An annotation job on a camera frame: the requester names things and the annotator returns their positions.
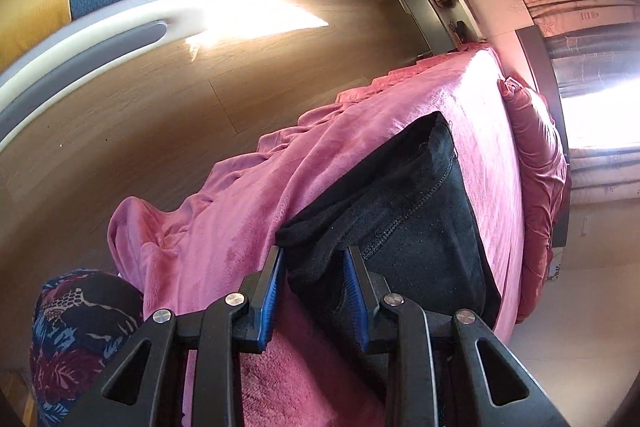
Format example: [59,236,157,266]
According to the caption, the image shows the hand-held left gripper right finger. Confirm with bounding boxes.
[342,246,571,427]

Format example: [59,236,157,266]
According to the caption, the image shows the person's floral trouser leg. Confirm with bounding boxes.
[29,271,146,427]

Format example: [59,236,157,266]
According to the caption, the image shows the black pants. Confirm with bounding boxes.
[275,111,502,358]

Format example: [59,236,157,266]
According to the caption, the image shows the bed with pink sheet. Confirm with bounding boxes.
[107,44,573,427]

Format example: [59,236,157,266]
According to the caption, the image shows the red quilt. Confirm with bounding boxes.
[500,76,574,324]

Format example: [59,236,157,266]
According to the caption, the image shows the window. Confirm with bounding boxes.
[560,76,640,154]

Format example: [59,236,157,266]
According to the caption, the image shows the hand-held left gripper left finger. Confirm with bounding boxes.
[62,246,286,427]

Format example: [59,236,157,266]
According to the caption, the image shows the white grey nightstand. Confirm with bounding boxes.
[387,0,489,56]

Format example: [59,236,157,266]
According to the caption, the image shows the brown sheer curtain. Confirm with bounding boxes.
[542,21,640,102]

